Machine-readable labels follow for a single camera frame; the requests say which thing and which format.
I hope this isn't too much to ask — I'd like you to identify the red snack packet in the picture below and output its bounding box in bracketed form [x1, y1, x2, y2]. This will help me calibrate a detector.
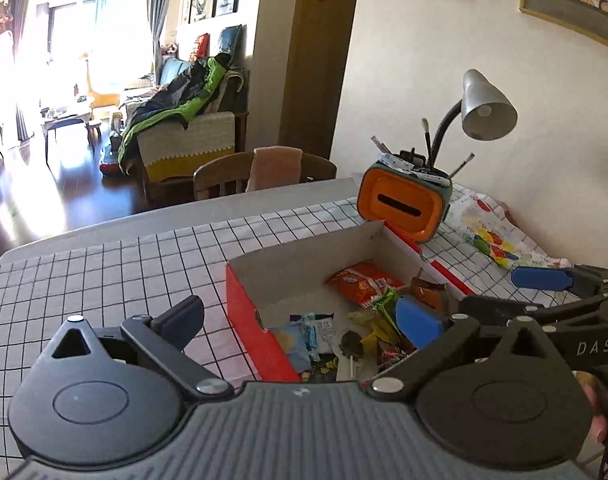
[326, 260, 405, 308]

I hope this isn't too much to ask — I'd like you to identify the person's right hand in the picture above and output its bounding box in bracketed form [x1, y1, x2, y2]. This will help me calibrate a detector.
[576, 371, 608, 444]

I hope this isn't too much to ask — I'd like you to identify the brown curtain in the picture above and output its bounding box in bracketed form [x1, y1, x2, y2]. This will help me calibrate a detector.
[6, 0, 32, 141]

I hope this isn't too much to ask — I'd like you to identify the yellow armchair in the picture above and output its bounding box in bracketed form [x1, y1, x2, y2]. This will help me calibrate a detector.
[88, 87, 122, 110]

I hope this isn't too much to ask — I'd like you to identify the dark red foil snack bag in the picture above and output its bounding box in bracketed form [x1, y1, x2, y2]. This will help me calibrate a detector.
[409, 277, 452, 311]

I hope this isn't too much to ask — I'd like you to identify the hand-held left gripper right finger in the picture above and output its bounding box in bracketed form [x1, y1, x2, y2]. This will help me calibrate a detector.
[366, 296, 557, 402]

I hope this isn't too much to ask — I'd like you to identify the dark coffee table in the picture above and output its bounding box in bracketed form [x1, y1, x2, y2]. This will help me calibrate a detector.
[41, 105, 97, 161]

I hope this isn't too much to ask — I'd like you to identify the red black floor toy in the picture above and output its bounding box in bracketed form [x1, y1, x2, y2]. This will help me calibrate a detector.
[99, 130, 122, 176]

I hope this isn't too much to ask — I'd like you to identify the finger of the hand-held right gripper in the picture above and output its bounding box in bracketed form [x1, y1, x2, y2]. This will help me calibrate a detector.
[511, 264, 608, 302]
[458, 295, 559, 328]

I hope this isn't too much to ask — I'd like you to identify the red cardboard box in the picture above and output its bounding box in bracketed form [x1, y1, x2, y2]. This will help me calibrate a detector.
[225, 220, 477, 385]

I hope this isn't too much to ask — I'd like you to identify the orange tissue box organizer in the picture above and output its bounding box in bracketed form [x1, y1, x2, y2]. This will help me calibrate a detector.
[358, 157, 455, 245]

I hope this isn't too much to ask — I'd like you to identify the grey curtain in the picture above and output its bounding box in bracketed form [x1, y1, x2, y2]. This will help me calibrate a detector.
[148, 0, 171, 68]

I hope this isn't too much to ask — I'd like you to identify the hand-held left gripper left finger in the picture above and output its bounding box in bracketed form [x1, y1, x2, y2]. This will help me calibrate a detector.
[49, 296, 235, 402]

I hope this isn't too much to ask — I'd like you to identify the wooden dining chair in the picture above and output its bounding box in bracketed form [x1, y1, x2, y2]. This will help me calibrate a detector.
[193, 146, 337, 201]

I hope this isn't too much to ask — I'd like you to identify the green white snack packet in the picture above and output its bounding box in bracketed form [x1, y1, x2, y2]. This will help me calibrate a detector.
[374, 287, 409, 341]

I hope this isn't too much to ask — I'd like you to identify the colourful printed plastic bag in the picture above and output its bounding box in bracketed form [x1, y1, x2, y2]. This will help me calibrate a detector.
[446, 187, 572, 268]

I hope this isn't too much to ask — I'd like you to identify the blue cushion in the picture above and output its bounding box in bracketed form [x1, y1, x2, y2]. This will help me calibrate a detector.
[216, 25, 245, 56]

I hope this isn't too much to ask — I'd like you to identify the grey desk lamp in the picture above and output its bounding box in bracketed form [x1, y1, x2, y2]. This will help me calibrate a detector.
[429, 69, 518, 166]

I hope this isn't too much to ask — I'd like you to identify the chocolate lollipop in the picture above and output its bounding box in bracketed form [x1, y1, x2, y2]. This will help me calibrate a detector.
[336, 330, 369, 381]

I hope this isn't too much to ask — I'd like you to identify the brown wooden door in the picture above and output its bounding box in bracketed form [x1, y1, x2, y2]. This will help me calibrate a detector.
[279, 0, 362, 153]

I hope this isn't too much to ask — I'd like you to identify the green black jacket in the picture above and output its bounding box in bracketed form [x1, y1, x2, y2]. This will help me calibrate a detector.
[119, 55, 232, 173]

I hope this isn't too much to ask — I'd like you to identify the pink cloth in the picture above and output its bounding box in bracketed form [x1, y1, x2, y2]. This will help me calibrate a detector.
[246, 146, 303, 193]

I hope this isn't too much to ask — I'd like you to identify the yellow snack packet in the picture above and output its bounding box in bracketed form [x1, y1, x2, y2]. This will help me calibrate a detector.
[359, 327, 392, 356]

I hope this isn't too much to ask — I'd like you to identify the sofa with knitted cover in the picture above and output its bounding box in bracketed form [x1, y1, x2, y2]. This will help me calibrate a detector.
[119, 55, 247, 186]

